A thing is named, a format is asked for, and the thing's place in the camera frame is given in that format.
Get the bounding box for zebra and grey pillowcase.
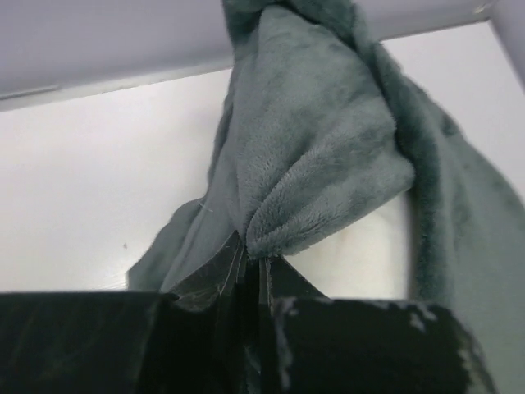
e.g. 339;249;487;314
128;1;524;393

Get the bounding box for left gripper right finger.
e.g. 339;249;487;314
258;259;496;393

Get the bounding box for white pillow insert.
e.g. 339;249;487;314
285;193;414;300

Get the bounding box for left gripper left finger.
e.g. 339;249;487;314
1;235;247;393

